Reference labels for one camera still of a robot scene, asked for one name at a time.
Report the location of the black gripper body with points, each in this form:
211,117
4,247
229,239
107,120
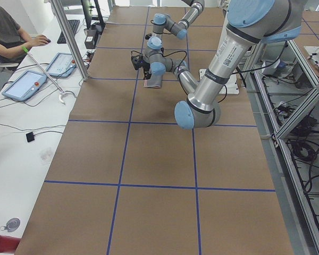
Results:
147,69

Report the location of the pink grey towel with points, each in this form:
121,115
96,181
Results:
154,82

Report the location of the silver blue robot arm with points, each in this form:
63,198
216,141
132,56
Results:
179,29
249,23

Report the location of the black box with label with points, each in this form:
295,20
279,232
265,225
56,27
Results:
91,38

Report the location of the far teach pendant tablet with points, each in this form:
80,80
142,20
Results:
61,66

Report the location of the teach pendant tablet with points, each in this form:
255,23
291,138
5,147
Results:
25,86
61,66

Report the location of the black computer monitor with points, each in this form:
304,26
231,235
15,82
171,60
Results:
93,15

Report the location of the near teach pendant tablet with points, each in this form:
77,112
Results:
25,86

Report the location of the metal grabber stick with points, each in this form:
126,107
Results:
52,80

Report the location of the small black square puck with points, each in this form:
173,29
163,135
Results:
30,137

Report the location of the seated person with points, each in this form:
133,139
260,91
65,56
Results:
14,39

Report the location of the red bottle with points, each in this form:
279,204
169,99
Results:
8,244

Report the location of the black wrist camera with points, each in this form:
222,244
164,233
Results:
137,61

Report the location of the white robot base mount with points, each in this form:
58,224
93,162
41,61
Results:
231,87

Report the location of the aluminium frame post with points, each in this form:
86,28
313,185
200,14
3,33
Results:
70,39

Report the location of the aluminium frame rack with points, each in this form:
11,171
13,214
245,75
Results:
284,85

